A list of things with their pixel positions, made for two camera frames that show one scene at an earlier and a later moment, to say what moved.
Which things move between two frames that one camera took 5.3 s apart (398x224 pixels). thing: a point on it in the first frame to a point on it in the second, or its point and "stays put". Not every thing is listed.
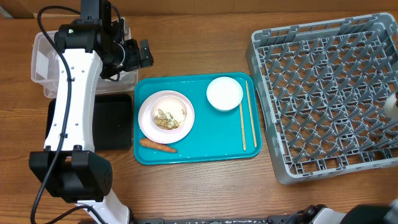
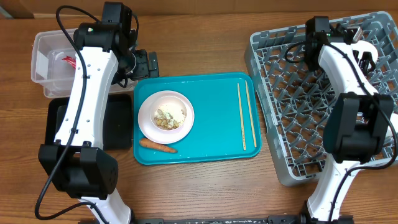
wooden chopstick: (255, 142) stays put
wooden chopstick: (244, 144) stays put
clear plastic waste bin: (45, 67) stays put
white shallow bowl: (224, 93) to (362, 46)
